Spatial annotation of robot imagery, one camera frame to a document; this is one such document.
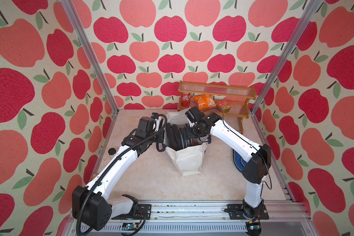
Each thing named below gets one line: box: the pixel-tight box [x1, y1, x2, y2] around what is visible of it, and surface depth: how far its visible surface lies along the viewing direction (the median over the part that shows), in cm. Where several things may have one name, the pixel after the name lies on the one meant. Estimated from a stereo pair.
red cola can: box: [180, 91, 191, 108], surface depth 98 cm
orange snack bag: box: [192, 93, 217, 111], surface depth 103 cm
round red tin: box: [216, 99, 232, 114], surface depth 101 cm
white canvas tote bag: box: [163, 108, 209, 177], surface depth 78 cm
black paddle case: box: [165, 122, 185, 151], surface depth 86 cm
